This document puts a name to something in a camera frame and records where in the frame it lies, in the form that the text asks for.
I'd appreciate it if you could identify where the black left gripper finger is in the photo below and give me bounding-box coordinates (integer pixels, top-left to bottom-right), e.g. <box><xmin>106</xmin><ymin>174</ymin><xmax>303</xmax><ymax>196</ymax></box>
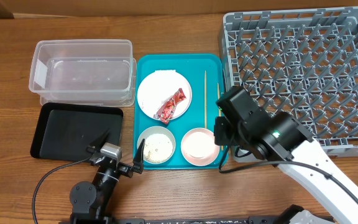
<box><xmin>86</xmin><ymin>129</ymin><xmax>109</xmax><ymax>153</ymax></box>
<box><xmin>132</xmin><ymin>139</ymin><xmax>145</xmax><ymax>174</ymax></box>

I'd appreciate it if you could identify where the wooden chopstick right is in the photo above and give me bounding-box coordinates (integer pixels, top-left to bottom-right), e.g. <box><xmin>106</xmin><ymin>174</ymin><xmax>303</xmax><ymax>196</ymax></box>
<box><xmin>217</xmin><ymin>83</ymin><xmax>224</xmax><ymax>151</ymax></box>

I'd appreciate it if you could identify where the white crumpled napkin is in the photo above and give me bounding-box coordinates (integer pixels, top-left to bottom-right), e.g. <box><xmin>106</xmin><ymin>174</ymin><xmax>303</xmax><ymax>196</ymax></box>
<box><xmin>154</xmin><ymin>70</ymin><xmax>176</xmax><ymax>75</ymax></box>

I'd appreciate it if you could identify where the teal plastic tray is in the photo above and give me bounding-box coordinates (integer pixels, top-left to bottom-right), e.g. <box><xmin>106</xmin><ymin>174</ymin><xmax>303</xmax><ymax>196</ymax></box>
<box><xmin>134</xmin><ymin>54</ymin><xmax>224</xmax><ymax>170</ymax></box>

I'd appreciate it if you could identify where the black bar at table edge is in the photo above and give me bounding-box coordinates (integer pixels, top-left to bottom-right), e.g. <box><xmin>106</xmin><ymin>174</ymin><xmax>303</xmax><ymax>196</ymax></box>
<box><xmin>57</xmin><ymin>217</ymin><xmax>335</xmax><ymax>224</ymax></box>

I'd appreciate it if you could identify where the rice pile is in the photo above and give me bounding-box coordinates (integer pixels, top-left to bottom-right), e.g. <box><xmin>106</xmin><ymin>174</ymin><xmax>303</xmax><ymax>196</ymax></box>
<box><xmin>144</xmin><ymin>133</ymin><xmax>174</xmax><ymax>164</ymax></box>

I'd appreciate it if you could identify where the wooden chopstick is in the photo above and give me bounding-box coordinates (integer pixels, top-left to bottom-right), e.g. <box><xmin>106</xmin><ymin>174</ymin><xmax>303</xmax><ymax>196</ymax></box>
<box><xmin>217</xmin><ymin>83</ymin><xmax>224</xmax><ymax>151</ymax></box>
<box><xmin>204</xmin><ymin>71</ymin><xmax>208</xmax><ymax>129</ymax></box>

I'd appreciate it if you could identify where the pink bowl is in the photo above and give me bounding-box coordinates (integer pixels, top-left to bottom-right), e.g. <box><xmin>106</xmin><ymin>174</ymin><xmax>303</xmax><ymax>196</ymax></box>
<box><xmin>180</xmin><ymin>128</ymin><xmax>221</xmax><ymax>167</ymax></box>

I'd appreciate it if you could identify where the grey bowl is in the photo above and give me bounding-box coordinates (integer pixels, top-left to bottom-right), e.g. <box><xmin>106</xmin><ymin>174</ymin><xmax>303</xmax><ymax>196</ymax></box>
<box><xmin>137</xmin><ymin>126</ymin><xmax>176</xmax><ymax>165</ymax></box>

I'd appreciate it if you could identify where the black plastic tray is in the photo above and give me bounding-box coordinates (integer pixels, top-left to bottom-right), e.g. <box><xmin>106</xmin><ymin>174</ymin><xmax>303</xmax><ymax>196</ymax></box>
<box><xmin>30</xmin><ymin>103</ymin><xmax>124</xmax><ymax>162</ymax></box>

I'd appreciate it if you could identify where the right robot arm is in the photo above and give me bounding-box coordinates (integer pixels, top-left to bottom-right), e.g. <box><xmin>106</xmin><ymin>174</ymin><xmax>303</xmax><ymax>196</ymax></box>
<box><xmin>214</xmin><ymin>86</ymin><xmax>358</xmax><ymax>223</ymax></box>

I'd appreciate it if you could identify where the grey dishwasher rack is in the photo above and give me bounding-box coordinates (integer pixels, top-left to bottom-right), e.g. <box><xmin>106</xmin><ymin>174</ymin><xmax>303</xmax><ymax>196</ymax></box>
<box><xmin>219</xmin><ymin>7</ymin><xmax>358</xmax><ymax>157</ymax></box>

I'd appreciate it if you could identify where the wooden chopstick left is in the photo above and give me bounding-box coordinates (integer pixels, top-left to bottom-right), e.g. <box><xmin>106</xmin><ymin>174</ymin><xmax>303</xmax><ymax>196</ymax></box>
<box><xmin>204</xmin><ymin>71</ymin><xmax>208</xmax><ymax>129</ymax></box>

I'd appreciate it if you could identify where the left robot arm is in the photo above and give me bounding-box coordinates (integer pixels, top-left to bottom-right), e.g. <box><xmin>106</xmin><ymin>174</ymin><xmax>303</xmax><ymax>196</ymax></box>
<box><xmin>70</xmin><ymin>131</ymin><xmax>145</xmax><ymax>223</ymax></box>

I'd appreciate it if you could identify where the clear plastic bin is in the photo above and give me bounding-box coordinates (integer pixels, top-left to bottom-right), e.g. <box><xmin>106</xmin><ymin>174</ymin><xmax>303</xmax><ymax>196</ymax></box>
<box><xmin>29</xmin><ymin>39</ymin><xmax>137</xmax><ymax>107</ymax></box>

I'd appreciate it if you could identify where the red snack wrapper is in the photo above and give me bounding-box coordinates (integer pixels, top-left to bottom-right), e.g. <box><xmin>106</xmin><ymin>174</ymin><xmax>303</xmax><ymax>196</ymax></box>
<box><xmin>154</xmin><ymin>88</ymin><xmax>186</xmax><ymax>124</ymax></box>

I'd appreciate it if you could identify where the white round plate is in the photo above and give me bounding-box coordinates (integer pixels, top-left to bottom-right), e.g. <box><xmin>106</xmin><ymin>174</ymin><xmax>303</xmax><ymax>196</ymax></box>
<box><xmin>137</xmin><ymin>72</ymin><xmax>193</xmax><ymax>119</ymax></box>

